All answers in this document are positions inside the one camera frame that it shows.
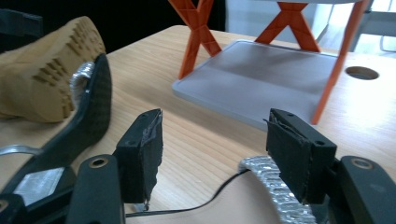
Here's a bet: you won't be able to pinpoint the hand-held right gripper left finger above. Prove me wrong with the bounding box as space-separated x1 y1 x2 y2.
112 107 164 204

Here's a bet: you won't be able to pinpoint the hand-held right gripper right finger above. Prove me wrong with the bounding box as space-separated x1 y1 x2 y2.
265 107 338 204

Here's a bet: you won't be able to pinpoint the tan suede boot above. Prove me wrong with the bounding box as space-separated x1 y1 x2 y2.
0 15 106 124

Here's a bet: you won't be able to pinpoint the silver strap block-heel sandal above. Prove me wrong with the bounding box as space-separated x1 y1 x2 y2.
124 155 318 224
0 53 113 209

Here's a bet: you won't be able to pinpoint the gray shoe rack orange legs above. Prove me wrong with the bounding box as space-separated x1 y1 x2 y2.
167 0 372 132

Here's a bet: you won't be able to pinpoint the white metal desk frame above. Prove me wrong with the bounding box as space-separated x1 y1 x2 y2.
349 0 396 54

